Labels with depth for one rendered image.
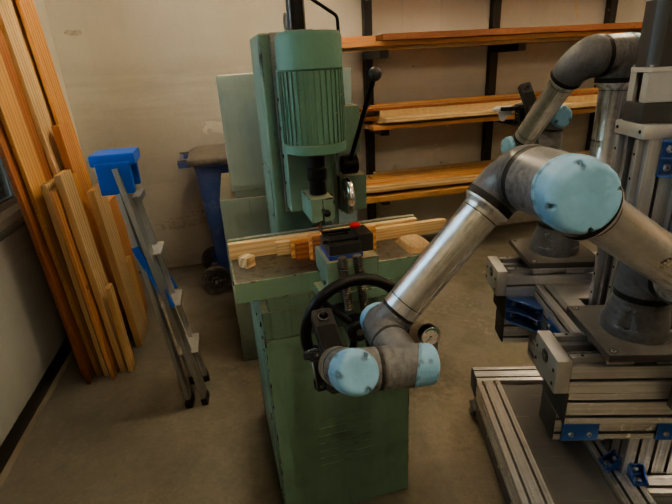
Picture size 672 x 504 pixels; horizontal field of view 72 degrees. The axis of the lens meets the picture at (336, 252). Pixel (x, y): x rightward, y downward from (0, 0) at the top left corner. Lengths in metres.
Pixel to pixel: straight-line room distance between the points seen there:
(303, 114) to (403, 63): 2.60
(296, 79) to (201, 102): 2.38
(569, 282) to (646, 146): 0.53
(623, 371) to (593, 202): 0.56
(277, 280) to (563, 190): 0.77
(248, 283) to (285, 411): 0.44
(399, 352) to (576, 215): 0.35
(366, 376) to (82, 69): 3.23
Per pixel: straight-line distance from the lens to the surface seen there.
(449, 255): 0.89
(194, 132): 3.62
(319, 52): 1.26
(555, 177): 0.77
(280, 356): 1.38
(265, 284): 1.27
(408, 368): 0.82
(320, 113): 1.27
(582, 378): 1.24
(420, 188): 3.55
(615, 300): 1.24
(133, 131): 3.68
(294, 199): 1.47
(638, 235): 0.91
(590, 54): 1.57
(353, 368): 0.77
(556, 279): 1.68
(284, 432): 1.55
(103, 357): 2.70
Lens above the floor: 1.42
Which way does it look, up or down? 22 degrees down
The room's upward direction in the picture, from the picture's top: 3 degrees counter-clockwise
